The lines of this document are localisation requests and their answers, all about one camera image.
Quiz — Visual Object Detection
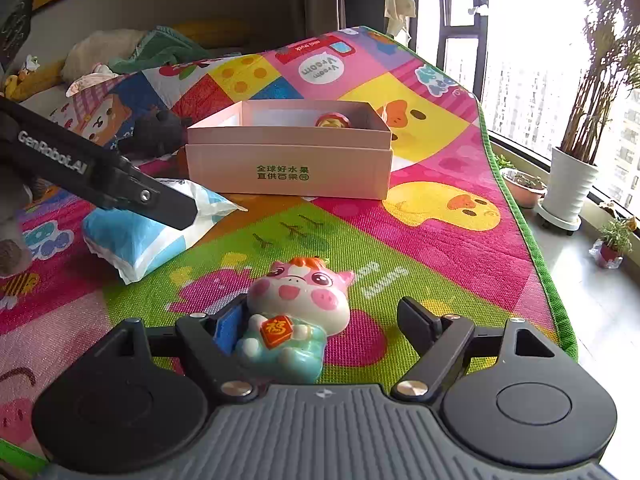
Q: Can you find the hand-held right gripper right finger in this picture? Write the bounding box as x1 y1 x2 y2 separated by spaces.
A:
391 296 558 405

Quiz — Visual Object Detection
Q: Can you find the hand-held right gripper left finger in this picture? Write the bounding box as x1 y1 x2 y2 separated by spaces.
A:
102 297 258 405

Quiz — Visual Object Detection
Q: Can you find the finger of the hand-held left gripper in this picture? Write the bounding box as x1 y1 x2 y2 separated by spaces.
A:
116 159 197 232

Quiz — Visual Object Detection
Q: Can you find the blue tissue packet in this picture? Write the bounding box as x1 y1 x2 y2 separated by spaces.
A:
81 177 248 285

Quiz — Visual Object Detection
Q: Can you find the pink pig figurine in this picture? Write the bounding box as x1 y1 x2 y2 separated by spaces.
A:
232 256 356 385

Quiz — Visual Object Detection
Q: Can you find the black plush toy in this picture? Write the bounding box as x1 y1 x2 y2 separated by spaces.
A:
117 109 193 158

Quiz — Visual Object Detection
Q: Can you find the pink cardboard box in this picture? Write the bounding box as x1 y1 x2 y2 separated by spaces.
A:
185 99 393 201

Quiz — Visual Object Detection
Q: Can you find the red gold round toy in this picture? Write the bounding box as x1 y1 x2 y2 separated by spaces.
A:
315 112 351 131

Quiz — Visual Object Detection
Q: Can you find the person's left hand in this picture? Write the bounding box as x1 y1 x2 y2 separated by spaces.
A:
0 175 33 279

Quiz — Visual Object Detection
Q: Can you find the long yellow plush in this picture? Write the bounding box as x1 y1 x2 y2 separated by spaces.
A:
5 60 66 101

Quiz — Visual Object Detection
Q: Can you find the colourful cartoon play mat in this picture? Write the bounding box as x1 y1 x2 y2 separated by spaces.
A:
0 26 580 461

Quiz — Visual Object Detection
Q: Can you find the pink and white cloth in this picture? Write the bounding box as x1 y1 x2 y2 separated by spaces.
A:
66 63 121 97

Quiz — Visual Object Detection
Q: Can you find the beige pillow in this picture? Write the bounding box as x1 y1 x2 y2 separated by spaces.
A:
62 29 146 78

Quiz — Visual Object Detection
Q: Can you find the green towel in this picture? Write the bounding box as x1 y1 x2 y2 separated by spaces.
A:
107 26 211 73

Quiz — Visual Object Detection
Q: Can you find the small pink plant pot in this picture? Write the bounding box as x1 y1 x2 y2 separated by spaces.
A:
500 167 548 209

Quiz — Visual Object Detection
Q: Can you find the yellow cushion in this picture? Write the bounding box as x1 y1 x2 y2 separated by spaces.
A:
170 20 251 51

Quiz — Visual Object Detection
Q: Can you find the small red plant pot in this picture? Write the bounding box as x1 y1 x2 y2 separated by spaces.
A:
592 217 633 268

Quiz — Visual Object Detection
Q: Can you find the white plant pot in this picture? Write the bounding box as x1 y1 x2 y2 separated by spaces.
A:
535 147 599 236

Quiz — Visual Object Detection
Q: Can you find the tall potted plant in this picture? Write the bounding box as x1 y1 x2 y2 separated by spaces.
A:
560 0 640 166

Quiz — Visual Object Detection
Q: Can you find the hanging beige cloth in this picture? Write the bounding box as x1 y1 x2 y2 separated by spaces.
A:
385 0 417 36

